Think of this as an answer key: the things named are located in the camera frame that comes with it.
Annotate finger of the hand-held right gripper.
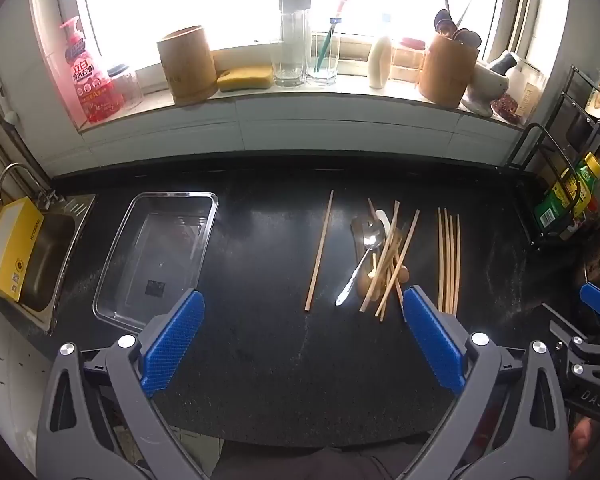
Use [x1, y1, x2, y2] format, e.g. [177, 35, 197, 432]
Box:
[540, 303, 600, 361]
[580, 281, 600, 322]

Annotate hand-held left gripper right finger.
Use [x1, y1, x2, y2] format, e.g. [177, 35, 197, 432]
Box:
[402, 285, 571, 480]

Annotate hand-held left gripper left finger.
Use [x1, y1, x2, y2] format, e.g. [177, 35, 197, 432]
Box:
[36, 289, 221, 480]

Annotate bundle of wooden utensils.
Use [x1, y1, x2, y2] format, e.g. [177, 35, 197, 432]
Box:
[450, 214, 456, 315]

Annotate row of aligned wooden chopsticks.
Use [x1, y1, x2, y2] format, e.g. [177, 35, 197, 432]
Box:
[444, 207, 451, 314]

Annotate clear plastic tray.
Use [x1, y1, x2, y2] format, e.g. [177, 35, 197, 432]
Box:
[92, 191, 219, 333]

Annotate wooden spatula handle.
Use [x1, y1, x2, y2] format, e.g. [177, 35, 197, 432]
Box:
[356, 260, 383, 302]

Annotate metal spoon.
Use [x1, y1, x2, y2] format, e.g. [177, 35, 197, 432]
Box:
[335, 220, 387, 307]

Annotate white ceramic spoon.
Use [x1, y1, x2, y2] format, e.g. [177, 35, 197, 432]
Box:
[372, 208, 393, 241]

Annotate person's right hand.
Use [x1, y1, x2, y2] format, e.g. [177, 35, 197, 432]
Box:
[570, 416, 600, 473]

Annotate green bottle yellow cap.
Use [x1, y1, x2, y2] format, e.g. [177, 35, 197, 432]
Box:
[534, 152, 600, 233]

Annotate stainless steel sink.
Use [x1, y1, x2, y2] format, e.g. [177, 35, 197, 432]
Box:
[17, 195, 97, 336]

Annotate yellow cardboard box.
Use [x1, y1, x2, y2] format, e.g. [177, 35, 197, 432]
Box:
[0, 196, 46, 303]

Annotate clear container dried chillies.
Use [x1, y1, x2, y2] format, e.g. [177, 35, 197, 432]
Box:
[490, 62, 548, 126]

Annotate chrome faucet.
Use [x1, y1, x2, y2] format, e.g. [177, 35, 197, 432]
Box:
[0, 162, 61, 211]

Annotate white stone mortar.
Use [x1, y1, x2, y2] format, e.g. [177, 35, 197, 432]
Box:
[461, 60, 511, 118]

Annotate glass jar black lid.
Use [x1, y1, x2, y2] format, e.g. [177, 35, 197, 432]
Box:
[107, 63, 143, 111]

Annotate red packaged bag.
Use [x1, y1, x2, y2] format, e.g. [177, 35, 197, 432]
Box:
[57, 16, 126, 126]

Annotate bamboo utensil holder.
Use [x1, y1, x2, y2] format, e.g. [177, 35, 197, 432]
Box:
[419, 32, 481, 108]

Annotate yellow sponge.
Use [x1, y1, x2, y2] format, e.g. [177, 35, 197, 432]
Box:
[216, 65, 275, 92]

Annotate empty bamboo holder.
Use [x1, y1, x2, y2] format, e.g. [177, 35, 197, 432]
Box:
[156, 25, 218, 107]

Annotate jar with red lid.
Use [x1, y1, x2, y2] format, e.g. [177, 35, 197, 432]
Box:
[390, 36, 427, 82]

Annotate short clear glass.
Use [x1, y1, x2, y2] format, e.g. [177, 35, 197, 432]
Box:
[306, 31, 342, 86]

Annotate white squeeze bottle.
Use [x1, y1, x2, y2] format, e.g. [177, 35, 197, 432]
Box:
[368, 14, 393, 90]

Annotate tall clear glass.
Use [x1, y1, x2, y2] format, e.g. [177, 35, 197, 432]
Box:
[272, 10, 308, 87]

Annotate black wire rack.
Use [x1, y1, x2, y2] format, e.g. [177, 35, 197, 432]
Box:
[505, 65, 600, 247]

